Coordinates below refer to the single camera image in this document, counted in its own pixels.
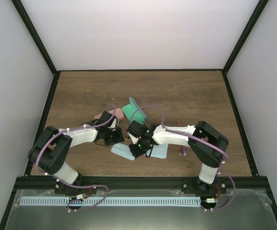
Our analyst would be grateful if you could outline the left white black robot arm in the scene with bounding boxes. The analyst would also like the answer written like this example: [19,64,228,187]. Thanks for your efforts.
[28,111,124,194]

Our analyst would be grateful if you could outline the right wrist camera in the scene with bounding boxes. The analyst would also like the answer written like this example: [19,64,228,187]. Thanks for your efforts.
[127,120,148,138]

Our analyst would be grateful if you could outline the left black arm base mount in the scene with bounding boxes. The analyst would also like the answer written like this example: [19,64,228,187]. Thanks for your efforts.
[55,178,97,196]

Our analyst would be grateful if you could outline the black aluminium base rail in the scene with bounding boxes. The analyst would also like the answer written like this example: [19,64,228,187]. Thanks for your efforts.
[16,176,268,192]

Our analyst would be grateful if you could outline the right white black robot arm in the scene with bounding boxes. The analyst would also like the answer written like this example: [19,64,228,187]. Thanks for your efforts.
[127,121,229,193]

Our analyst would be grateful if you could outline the purple frame sunglasses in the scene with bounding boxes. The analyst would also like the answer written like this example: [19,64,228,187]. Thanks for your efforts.
[178,146,187,157]

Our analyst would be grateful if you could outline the clear acrylic front panel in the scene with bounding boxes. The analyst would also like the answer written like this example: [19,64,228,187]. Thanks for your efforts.
[6,189,277,230]

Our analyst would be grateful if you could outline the pink glasses case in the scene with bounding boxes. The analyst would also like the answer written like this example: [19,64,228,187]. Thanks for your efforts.
[94,108,124,120]

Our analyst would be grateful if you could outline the light blue slotted cable duct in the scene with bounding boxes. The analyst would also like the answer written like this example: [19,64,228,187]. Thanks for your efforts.
[19,196,201,207]

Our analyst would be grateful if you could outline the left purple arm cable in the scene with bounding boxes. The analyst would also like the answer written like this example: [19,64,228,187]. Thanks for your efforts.
[35,103,109,213]

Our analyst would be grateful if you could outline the green glasses case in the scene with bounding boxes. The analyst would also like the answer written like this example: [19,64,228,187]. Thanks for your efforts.
[122,97,147,125]

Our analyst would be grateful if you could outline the light blue cleaning cloth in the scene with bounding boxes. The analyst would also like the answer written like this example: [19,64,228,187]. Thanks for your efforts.
[146,144,168,159]
[111,143,135,161]

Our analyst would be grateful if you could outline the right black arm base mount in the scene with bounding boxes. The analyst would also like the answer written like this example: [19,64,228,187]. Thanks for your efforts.
[181,177,226,196]

